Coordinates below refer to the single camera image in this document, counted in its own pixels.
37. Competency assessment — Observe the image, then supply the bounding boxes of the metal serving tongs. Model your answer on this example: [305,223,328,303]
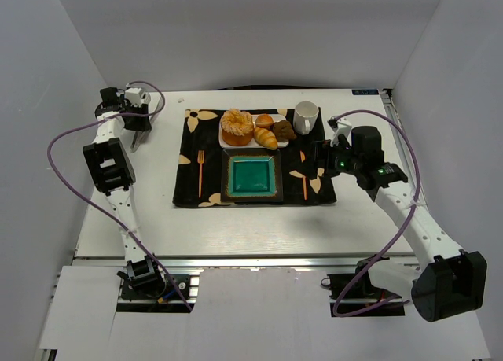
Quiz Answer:
[130,94,166,153]

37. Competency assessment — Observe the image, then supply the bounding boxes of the large sugared ring bread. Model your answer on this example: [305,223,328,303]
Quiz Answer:
[220,109,255,146]

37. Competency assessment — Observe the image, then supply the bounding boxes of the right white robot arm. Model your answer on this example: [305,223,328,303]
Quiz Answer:
[309,126,487,322]

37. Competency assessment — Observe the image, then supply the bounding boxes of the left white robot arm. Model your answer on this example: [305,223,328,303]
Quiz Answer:
[83,87,164,297]

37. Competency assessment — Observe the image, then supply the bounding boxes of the white rectangular bread plate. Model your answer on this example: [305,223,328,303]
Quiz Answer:
[218,114,291,149]

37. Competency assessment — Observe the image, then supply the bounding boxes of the orange plastic knife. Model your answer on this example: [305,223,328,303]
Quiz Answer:
[299,150,307,201]

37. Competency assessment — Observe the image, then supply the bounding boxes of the white mug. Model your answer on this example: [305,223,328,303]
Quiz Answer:
[293,101,319,135]

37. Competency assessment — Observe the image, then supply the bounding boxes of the brown chocolate muffin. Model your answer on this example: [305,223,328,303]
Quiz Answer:
[272,120,296,142]

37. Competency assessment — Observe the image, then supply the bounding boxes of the croissant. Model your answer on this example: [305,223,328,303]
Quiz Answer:
[254,127,278,150]

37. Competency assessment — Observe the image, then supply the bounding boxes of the orange plastic fork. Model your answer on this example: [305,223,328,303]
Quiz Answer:
[197,149,205,198]

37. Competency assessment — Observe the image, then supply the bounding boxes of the black floral placemat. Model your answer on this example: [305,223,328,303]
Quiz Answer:
[173,109,336,208]

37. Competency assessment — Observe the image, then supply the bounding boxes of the small round bun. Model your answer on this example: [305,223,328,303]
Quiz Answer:
[255,114,274,128]

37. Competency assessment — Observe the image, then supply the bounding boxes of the teal square plate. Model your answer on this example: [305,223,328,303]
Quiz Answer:
[221,148,284,204]

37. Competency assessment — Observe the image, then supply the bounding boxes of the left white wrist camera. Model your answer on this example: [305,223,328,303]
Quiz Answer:
[124,86,150,107]

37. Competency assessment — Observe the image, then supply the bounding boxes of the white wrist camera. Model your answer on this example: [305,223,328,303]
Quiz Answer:
[124,86,150,107]
[328,116,352,147]

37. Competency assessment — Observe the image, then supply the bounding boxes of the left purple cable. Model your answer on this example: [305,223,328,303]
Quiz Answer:
[46,80,193,313]

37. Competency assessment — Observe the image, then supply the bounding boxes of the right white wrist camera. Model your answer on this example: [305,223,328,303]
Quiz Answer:
[328,116,352,147]

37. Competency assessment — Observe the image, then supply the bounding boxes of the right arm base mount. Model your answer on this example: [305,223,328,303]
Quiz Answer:
[320,257,405,318]

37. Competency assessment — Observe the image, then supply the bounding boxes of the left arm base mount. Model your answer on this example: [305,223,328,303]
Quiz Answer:
[116,257,197,314]

